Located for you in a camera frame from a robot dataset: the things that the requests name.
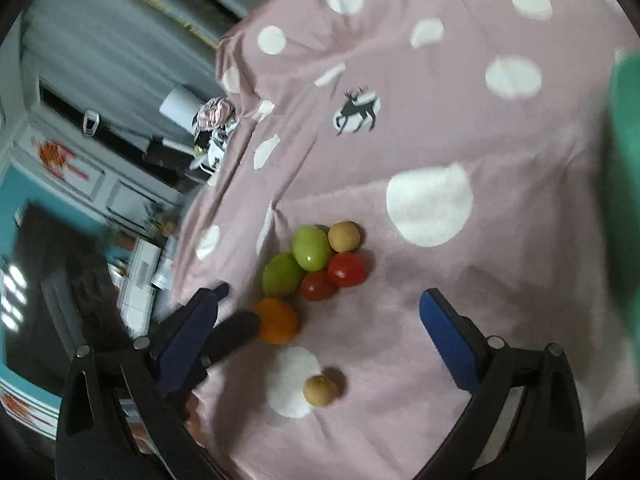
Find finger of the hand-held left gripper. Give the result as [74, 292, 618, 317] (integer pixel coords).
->
[205, 311, 262, 364]

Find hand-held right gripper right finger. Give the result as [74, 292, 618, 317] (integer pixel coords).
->
[415, 288, 587, 480]

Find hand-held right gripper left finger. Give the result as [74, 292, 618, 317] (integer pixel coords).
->
[54, 282, 231, 480]

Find orange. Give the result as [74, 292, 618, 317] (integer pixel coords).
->
[253, 298, 300, 345]

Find green fruit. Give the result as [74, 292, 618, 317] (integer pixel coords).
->
[292, 226, 333, 272]
[262, 253, 306, 299]

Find red tomato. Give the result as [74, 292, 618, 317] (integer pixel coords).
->
[327, 252, 368, 288]
[300, 270, 337, 302]

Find brown round fruit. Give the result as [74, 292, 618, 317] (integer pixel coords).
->
[303, 374, 339, 408]
[328, 221, 361, 254]

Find green plastic bowl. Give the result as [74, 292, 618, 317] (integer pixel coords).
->
[602, 55, 640, 341]

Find white storage box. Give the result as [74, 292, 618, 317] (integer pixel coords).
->
[116, 237, 176, 338]

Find dark television screen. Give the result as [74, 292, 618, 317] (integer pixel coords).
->
[0, 200, 132, 397]

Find pink polka dot blanket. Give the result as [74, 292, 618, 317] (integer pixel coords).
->
[167, 0, 640, 480]

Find white panelled cabinet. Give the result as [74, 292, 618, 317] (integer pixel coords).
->
[0, 120, 177, 233]

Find pile of crumpled clothes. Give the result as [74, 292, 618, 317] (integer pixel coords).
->
[190, 96, 241, 173]

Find red paper decoration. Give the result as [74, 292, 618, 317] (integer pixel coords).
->
[37, 140, 90, 182]

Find white lampshade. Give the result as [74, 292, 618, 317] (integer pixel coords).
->
[159, 85, 202, 126]

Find grey curtain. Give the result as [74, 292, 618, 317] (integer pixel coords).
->
[20, 0, 241, 146]

